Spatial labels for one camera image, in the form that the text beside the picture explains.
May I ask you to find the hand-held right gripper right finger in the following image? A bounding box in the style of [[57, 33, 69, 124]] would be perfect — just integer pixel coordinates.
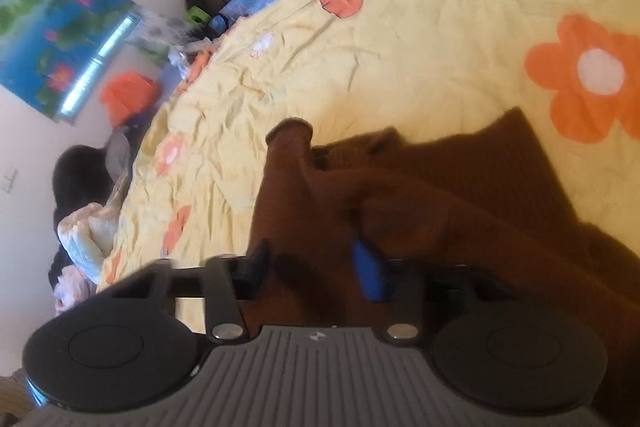
[[351, 241, 503, 344]]

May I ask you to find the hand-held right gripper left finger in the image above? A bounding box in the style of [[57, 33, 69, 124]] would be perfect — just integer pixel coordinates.
[[106, 239, 274, 344]]

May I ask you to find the brown knitted sweater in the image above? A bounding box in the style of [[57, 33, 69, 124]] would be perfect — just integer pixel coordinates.
[[240, 106, 640, 427]]

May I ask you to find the grey cloth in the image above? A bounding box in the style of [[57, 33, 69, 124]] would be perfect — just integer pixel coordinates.
[[102, 129, 135, 184]]

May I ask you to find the pink cloth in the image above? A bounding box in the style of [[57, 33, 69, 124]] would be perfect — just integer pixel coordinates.
[[52, 266, 98, 314]]

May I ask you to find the black fuzzy cloth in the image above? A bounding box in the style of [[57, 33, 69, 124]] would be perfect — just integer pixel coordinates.
[[51, 146, 117, 228]]

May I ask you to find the orange cloth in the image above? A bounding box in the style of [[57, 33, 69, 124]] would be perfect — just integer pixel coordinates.
[[98, 72, 162, 128]]

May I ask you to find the yellow floral bedsheet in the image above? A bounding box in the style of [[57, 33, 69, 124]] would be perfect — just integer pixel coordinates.
[[96, 0, 640, 334]]

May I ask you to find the lotus pond wall poster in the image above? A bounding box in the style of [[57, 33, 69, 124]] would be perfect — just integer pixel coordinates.
[[0, 0, 144, 126]]

